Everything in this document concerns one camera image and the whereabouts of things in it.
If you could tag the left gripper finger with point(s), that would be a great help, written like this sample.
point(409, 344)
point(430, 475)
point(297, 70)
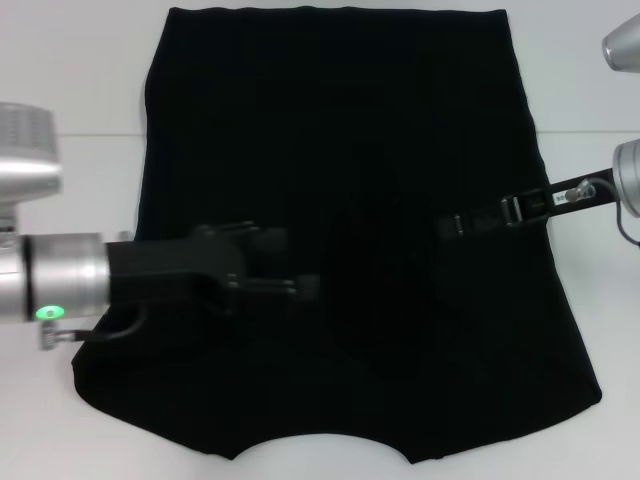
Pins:
point(267, 242)
point(270, 287)

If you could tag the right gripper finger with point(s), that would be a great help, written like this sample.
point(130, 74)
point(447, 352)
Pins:
point(480, 220)

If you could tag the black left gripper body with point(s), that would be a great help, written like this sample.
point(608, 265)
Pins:
point(170, 270)

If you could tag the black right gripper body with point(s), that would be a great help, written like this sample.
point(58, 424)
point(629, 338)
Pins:
point(560, 200)

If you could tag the black t-shirt with FREE print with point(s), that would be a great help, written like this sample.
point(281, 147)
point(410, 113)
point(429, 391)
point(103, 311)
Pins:
point(300, 125)

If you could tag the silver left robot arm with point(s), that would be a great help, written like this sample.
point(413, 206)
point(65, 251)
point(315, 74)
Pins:
point(60, 275)

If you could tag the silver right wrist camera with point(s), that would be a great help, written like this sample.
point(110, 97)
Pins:
point(625, 45)

